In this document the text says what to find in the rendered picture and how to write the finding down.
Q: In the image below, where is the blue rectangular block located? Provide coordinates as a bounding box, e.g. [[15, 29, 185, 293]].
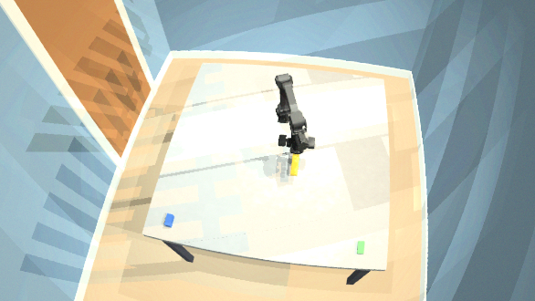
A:
[[164, 213, 174, 228]]

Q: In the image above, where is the small light green block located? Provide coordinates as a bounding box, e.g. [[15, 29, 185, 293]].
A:
[[357, 241, 364, 254]]

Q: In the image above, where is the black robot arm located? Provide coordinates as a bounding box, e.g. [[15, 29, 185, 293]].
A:
[[275, 73, 309, 155]]

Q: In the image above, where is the yellow bar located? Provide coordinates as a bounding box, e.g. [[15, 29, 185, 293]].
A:
[[290, 154, 299, 176]]

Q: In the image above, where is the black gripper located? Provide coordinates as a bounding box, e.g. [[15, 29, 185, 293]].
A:
[[278, 134, 315, 149]]

